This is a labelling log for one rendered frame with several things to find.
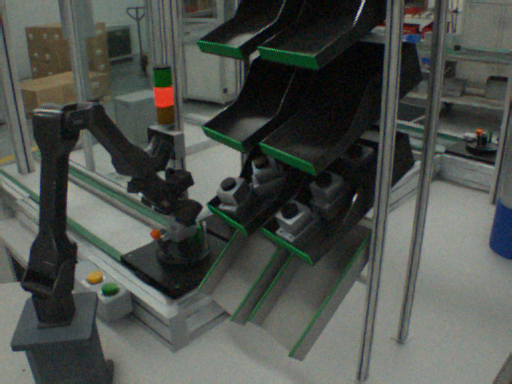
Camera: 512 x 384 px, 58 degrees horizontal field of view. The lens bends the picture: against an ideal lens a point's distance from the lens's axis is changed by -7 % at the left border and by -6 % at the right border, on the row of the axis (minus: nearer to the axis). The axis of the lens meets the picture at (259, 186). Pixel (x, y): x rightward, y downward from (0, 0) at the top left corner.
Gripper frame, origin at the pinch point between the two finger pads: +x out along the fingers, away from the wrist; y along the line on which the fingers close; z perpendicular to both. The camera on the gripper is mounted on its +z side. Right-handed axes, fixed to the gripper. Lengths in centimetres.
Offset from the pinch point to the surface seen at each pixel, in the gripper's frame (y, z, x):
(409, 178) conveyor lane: -17, 62, 65
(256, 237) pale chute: -24.2, 2.5, -0.8
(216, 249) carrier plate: -4.2, -1.4, 13.4
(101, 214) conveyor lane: 47, -9, 14
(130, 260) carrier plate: 8.0, -16.4, 2.0
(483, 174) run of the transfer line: -35, 83, 83
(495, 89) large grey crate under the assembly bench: 89, 380, 373
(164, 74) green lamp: 16.7, 27.0, -18.7
